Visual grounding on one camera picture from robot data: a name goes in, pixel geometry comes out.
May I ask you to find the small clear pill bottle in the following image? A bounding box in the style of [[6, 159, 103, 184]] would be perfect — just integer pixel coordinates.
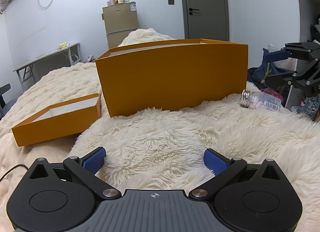
[[239, 90, 281, 112]]

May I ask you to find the orange box lid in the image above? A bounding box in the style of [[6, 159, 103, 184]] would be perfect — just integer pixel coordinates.
[[11, 93, 101, 147]]

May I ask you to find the blue bag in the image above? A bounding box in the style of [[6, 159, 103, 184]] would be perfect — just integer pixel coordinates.
[[247, 60, 285, 90]]

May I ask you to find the green white plastic bag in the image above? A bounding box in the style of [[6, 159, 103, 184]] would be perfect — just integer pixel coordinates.
[[267, 43, 298, 73]]

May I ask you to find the large orange cardboard box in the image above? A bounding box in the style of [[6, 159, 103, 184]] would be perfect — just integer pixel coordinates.
[[95, 39, 248, 117]]

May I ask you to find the grey room door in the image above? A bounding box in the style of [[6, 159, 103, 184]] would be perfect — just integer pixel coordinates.
[[182, 0, 229, 41]]

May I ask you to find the grey folding table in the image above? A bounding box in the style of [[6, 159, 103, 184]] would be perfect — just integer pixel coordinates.
[[14, 42, 81, 92]]

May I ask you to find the dark grey chair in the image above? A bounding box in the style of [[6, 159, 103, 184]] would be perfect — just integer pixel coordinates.
[[0, 83, 18, 120]]

